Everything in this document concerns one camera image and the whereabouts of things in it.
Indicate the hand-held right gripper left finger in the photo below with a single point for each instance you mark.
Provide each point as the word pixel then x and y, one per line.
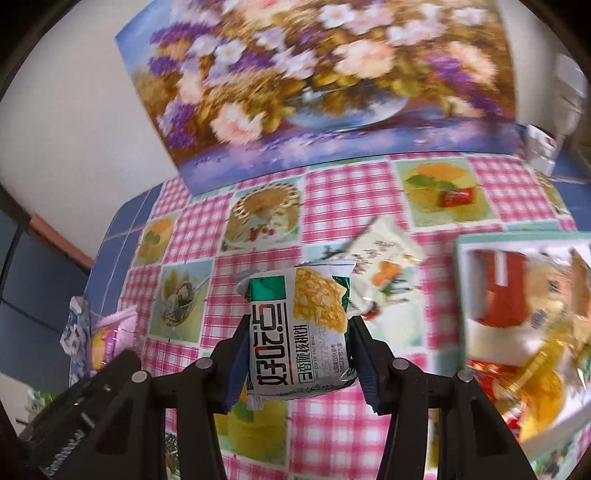
pixel 235 374

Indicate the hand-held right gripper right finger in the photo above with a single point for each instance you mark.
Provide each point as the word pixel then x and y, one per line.
pixel 369 378

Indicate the green white snack packet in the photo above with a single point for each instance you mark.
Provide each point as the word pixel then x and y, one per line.
pixel 300 332

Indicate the pink snack packet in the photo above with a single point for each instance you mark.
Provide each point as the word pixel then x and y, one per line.
pixel 113 334

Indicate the teal-edged box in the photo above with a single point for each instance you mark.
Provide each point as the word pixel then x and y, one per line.
pixel 461 286

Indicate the red snack packet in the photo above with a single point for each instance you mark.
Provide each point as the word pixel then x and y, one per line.
pixel 503 281

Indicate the yellow translucent snack packet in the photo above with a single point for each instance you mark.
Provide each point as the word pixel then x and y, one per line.
pixel 545 383

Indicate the beige snack packet with barcode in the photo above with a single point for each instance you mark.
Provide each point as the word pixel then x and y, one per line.
pixel 556 281

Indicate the crumpled blue white wrapper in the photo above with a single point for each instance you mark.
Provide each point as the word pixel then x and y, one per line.
pixel 76 337

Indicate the white snack packet orange print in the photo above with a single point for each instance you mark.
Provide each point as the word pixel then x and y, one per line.
pixel 383 254

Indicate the pink checked tablecloth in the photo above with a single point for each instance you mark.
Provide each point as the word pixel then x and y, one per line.
pixel 332 198

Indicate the small white box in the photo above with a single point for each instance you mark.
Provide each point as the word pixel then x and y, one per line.
pixel 541 147

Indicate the flower painting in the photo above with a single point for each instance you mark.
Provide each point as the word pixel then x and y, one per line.
pixel 323 83

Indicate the white wall fixture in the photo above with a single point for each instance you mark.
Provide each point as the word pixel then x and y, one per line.
pixel 570 92

